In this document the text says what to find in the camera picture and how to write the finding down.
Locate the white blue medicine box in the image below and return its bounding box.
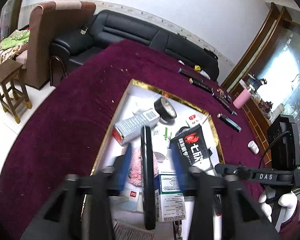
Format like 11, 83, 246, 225
154, 171, 186, 222

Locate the pink plush toy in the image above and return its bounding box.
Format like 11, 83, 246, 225
125, 146, 158, 188

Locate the black snack pouch red logo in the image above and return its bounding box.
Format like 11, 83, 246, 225
170, 124, 213, 172

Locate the black marker white end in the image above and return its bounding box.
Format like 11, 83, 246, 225
140, 126, 156, 230

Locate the white tube red label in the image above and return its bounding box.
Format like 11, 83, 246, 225
186, 114, 206, 128

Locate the grey silver carton box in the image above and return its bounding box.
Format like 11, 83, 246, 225
112, 109, 160, 146

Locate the black tape roll white core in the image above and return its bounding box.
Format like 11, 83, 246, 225
154, 96, 177, 123

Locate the right white gloved hand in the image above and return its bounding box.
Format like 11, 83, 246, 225
258, 189, 298, 223

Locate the white pill bottle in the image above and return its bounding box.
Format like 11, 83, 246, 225
248, 140, 259, 154

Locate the long black marker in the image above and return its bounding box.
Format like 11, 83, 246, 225
217, 113, 242, 132

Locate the pink thermos bottle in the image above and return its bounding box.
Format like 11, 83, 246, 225
233, 85, 255, 109

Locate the black marker blue cap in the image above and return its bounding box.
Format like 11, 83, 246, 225
211, 93, 237, 115

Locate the wooden cabinet with mirror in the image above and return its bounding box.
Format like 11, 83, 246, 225
222, 2, 300, 151

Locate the gold rimmed white tray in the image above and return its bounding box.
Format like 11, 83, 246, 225
93, 79, 224, 239

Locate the black marker yellow end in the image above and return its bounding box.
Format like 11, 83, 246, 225
189, 78, 213, 94

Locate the yellow small object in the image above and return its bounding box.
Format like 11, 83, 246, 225
194, 65, 201, 73

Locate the black marker pen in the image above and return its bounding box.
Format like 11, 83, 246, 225
178, 68, 202, 81

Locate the wooden stool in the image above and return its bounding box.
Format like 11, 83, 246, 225
0, 59, 32, 124

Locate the green patterned blanket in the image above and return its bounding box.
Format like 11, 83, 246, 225
0, 29, 30, 64

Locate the black leather sofa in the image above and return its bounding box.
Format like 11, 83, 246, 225
49, 10, 219, 87

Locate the brown armchair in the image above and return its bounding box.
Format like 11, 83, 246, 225
24, 0, 96, 89

